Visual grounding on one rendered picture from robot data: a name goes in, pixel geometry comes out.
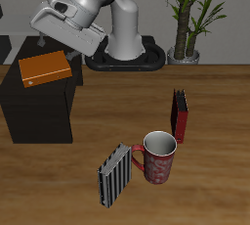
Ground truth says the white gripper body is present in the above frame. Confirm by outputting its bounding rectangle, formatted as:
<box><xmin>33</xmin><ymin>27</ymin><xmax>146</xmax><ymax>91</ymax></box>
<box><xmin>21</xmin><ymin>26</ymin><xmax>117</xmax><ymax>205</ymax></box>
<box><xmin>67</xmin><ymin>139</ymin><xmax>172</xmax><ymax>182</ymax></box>
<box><xmin>29</xmin><ymin>1</ymin><xmax>106</xmax><ymax>58</ymax></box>

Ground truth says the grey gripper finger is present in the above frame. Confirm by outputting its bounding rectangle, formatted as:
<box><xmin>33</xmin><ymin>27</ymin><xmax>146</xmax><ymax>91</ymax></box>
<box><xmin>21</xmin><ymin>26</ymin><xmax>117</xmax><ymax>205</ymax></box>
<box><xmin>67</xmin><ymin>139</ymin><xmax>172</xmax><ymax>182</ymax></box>
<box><xmin>65</xmin><ymin>50</ymin><xmax>81</xmax><ymax>61</ymax></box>
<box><xmin>36</xmin><ymin>31</ymin><xmax>47</xmax><ymax>48</ymax></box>

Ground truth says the orange book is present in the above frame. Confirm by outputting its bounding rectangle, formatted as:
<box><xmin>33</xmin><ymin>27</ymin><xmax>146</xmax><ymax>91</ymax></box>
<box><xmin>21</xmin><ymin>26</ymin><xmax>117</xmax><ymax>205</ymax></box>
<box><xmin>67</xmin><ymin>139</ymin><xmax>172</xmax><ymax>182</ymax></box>
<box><xmin>18</xmin><ymin>50</ymin><xmax>73</xmax><ymax>89</ymax></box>

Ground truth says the red book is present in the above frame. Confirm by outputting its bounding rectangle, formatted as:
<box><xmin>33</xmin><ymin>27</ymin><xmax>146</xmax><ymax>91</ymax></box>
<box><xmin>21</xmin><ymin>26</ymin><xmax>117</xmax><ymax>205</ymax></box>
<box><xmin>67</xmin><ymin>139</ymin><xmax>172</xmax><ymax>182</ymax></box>
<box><xmin>170</xmin><ymin>88</ymin><xmax>189</xmax><ymax>145</ymax></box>

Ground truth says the black and white striped book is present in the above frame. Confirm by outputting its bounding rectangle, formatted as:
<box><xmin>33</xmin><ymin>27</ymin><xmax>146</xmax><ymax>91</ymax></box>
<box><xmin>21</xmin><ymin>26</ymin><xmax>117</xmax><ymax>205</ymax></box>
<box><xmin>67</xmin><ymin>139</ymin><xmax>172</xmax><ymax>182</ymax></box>
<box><xmin>97</xmin><ymin>142</ymin><xmax>133</xmax><ymax>209</ymax></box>

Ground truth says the dark brown desk caddy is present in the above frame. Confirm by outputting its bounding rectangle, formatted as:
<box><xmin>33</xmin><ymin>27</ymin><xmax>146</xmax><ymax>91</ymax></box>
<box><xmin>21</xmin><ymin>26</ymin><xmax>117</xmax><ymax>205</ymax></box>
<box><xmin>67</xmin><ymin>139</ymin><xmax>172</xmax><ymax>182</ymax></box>
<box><xmin>0</xmin><ymin>35</ymin><xmax>84</xmax><ymax>145</ymax></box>

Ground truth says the green pot plant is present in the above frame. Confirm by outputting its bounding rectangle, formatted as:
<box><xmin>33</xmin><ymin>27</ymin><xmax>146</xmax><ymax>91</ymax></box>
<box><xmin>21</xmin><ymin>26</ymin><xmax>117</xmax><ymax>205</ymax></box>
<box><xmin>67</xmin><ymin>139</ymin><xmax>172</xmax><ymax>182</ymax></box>
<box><xmin>166</xmin><ymin>0</ymin><xmax>231</xmax><ymax>66</ymax></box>

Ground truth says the red patterned mug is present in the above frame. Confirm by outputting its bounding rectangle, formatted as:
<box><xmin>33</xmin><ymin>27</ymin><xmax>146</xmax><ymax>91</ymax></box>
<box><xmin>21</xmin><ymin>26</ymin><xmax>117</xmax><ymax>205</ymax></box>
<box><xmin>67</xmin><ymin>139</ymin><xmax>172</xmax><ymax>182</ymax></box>
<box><xmin>130</xmin><ymin>130</ymin><xmax>179</xmax><ymax>185</ymax></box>

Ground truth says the flat black base plate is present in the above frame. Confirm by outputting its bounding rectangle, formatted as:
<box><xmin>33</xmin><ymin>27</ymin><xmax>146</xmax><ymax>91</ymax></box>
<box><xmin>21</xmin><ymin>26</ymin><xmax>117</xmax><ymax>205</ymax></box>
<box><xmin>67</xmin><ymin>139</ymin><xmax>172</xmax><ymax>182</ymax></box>
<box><xmin>84</xmin><ymin>34</ymin><xmax>167</xmax><ymax>72</ymax></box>

